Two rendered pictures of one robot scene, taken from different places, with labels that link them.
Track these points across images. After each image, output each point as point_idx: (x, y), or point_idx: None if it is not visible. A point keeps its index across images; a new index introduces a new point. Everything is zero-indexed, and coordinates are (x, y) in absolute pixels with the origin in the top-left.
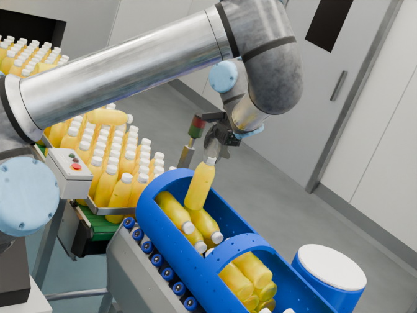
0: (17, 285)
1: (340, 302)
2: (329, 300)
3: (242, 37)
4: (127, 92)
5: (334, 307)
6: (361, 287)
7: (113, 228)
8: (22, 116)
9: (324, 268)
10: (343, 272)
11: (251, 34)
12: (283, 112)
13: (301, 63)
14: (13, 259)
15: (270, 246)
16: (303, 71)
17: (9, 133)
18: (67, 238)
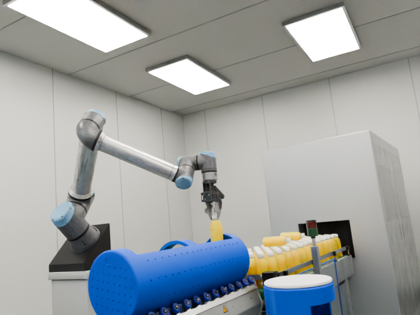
0: (81, 261)
1: (274, 301)
2: (267, 302)
3: None
4: (79, 167)
5: (272, 308)
6: (290, 286)
7: None
8: (70, 189)
9: (282, 280)
10: (297, 281)
11: None
12: (91, 146)
13: (84, 124)
14: (86, 253)
15: (183, 242)
16: (85, 127)
17: (69, 196)
18: None
